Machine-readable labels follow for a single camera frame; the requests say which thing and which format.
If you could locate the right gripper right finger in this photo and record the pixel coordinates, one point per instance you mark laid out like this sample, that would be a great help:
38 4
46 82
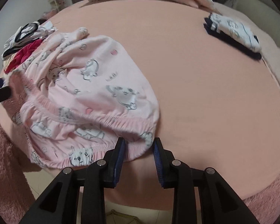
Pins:
163 159

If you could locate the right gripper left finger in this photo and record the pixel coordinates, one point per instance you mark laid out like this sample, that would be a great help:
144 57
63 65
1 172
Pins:
114 159

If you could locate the pink cartoon print pajama pants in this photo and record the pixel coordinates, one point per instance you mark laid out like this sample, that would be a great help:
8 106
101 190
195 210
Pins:
73 99

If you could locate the folded white navy clothes stack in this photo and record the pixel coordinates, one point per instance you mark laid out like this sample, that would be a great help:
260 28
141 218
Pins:
233 33

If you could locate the magenta red garment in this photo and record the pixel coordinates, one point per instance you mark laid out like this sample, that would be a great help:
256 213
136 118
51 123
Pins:
14 60

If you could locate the white black garment pile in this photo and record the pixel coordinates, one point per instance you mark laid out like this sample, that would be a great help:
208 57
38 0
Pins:
26 35

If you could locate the pink fluffy blanket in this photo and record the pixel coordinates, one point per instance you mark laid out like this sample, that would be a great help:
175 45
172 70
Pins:
16 196

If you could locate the beige upholstered headboard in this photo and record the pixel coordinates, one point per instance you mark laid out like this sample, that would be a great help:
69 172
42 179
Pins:
264 14

